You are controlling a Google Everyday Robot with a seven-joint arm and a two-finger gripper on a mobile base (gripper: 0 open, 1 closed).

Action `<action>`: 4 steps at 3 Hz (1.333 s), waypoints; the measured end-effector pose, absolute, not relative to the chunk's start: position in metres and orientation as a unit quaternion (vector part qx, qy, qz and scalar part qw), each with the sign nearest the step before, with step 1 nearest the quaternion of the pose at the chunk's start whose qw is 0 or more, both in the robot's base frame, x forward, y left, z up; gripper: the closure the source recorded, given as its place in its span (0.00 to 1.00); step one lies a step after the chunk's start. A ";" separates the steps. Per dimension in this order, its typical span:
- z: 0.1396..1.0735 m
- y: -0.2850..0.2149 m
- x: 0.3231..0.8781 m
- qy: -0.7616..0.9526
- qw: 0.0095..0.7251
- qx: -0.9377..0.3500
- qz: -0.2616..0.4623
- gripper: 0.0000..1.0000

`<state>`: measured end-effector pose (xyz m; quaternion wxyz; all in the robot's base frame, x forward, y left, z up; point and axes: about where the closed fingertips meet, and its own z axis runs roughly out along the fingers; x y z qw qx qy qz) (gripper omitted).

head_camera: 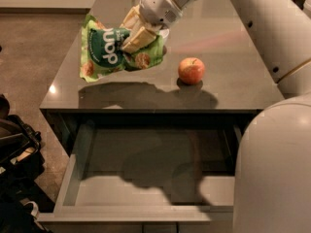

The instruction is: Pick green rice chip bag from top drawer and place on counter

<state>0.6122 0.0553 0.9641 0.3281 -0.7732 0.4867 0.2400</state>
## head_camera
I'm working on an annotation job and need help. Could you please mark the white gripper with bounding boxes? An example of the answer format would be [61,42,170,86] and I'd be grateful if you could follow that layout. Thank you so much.
[121,0,183,53]

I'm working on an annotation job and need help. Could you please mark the green rice chip bag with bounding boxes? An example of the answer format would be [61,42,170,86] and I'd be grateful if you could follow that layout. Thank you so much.
[80,15,164,83]

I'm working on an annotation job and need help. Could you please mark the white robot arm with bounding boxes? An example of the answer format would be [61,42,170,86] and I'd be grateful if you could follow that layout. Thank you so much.
[124,0,311,233]

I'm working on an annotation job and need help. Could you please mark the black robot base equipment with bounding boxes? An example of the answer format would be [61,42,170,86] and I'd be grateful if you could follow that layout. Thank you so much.
[0,94,53,233]

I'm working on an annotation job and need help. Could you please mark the grey open top drawer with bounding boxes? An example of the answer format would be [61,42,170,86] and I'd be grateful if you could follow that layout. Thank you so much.
[38,123,244,233]

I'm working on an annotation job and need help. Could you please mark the white bowl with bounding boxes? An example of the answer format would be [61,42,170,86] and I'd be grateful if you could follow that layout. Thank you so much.
[159,28,170,43]

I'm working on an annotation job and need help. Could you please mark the red apple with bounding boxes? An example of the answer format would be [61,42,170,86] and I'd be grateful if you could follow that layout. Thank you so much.
[178,57,205,85]

